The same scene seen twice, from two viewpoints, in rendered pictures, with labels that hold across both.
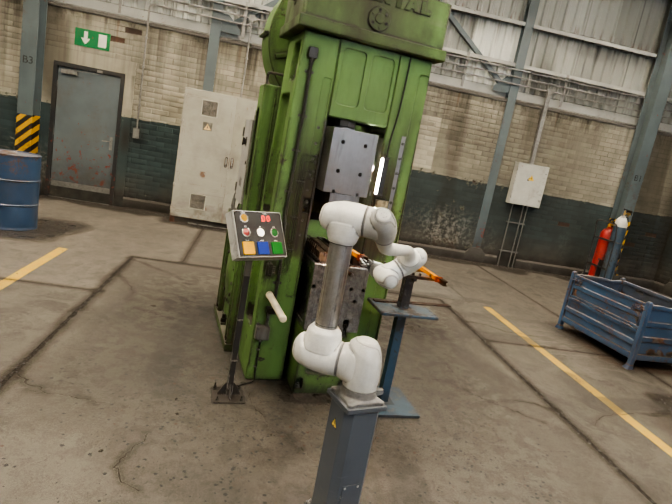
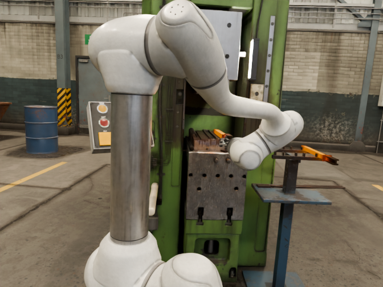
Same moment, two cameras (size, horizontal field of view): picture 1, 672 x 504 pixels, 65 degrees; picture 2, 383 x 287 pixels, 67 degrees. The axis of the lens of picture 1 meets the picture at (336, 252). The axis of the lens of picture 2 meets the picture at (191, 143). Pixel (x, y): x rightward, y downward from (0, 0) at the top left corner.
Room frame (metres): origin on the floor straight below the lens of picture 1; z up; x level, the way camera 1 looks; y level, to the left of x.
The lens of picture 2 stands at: (1.55, -0.35, 1.27)
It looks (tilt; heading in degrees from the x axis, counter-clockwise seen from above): 10 degrees down; 15
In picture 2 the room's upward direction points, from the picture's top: 3 degrees clockwise
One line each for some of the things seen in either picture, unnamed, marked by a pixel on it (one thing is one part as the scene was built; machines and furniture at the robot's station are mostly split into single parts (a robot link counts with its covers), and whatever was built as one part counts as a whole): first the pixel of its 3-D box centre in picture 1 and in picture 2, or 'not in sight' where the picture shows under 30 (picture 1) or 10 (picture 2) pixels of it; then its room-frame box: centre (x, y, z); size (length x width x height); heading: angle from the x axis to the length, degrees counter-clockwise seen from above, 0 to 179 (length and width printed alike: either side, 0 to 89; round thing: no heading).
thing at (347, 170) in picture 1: (346, 161); (216, 50); (3.55, 0.04, 1.56); 0.42 x 0.39 x 0.40; 20
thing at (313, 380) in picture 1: (313, 346); (207, 233); (3.56, 0.03, 0.23); 0.55 x 0.37 x 0.47; 20
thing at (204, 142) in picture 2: (324, 249); (205, 139); (3.53, 0.08, 0.96); 0.42 x 0.20 x 0.09; 20
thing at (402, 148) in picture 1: (372, 224); (254, 113); (3.80, -0.23, 1.15); 0.44 x 0.26 x 2.30; 20
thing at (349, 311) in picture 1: (325, 286); (210, 174); (3.56, 0.03, 0.69); 0.56 x 0.38 x 0.45; 20
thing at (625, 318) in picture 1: (625, 318); not in sight; (5.75, -3.33, 0.36); 1.20 x 0.80 x 0.72; 16
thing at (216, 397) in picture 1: (228, 389); not in sight; (3.07, 0.51, 0.05); 0.22 x 0.22 x 0.09; 20
